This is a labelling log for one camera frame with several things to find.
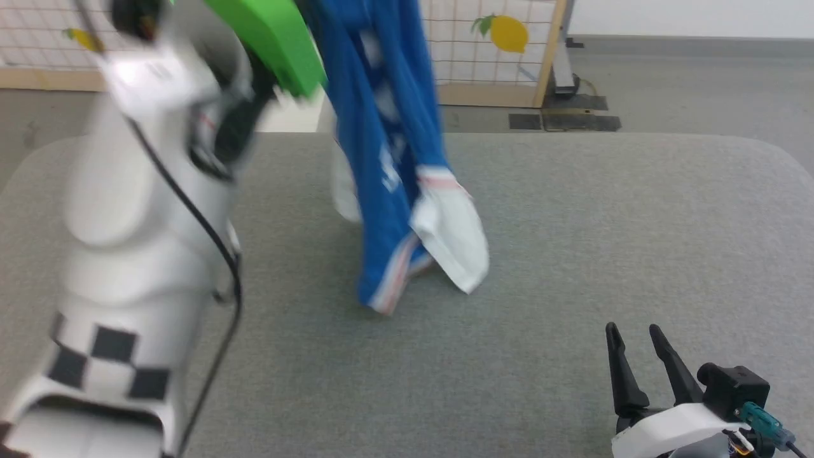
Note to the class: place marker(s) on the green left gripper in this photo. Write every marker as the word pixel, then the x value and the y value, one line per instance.
pixel 267 38

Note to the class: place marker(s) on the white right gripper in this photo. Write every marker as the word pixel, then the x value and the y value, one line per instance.
pixel 674 429

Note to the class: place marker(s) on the blue and white sports garment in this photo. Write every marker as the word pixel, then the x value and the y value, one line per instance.
pixel 381 127

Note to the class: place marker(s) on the white square pillar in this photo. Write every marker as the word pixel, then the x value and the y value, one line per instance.
pixel 286 117

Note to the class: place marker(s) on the grey fabric sofa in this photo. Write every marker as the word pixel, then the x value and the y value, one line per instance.
pixel 572 254

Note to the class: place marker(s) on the yellow lemon sticker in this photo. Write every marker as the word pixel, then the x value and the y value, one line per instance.
pixel 86 39
pixel 509 33

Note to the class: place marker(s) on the small black floor mat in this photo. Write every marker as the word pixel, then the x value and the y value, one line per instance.
pixel 524 121

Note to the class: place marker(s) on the large black floor mat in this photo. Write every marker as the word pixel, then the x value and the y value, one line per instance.
pixel 582 114

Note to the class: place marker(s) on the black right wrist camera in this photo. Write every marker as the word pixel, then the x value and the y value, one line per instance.
pixel 731 388

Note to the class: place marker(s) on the teal right camera connector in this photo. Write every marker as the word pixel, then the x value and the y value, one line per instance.
pixel 760 420

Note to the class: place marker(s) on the grey metal stand post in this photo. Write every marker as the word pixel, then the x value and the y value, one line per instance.
pixel 565 63

